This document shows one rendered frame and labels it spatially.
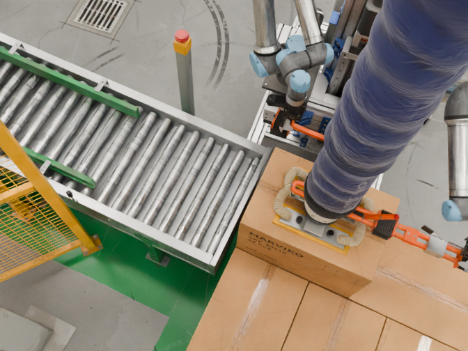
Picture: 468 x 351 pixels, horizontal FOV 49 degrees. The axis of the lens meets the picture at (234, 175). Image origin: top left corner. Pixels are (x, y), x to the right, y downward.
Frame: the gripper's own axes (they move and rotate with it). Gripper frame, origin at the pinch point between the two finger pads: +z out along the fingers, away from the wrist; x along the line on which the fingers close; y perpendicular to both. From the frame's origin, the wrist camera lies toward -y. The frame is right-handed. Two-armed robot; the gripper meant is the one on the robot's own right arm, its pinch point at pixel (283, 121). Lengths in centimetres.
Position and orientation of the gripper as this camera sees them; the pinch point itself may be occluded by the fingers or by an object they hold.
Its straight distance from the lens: 225.8
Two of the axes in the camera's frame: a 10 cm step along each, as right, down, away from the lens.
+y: 9.1, 4.0, -1.3
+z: -0.4, 4.0, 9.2
